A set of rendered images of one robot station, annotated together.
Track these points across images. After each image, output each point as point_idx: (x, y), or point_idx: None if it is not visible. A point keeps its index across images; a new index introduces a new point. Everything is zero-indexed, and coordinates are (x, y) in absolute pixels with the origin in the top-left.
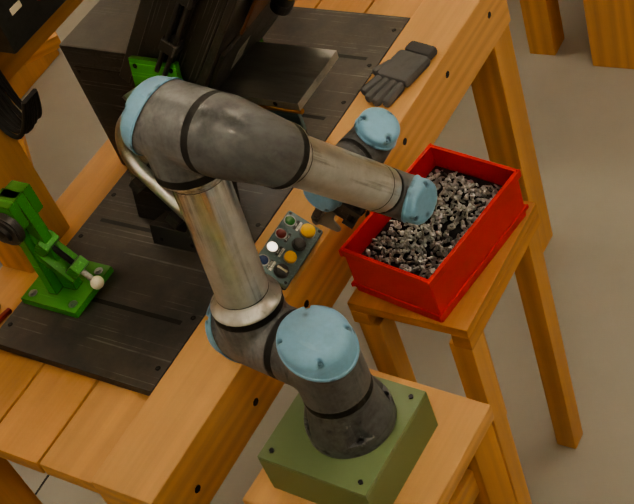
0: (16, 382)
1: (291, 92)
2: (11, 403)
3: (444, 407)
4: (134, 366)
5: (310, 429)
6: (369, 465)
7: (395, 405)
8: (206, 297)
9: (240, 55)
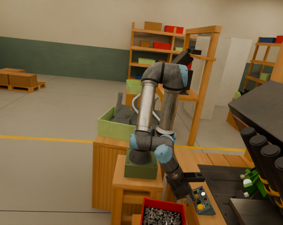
0: (233, 164)
1: (240, 203)
2: (227, 160)
3: (124, 181)
4: (208, 168)
5: None
6: (129, 151)
7: (131, 161)
8: (211, 186)
9: None
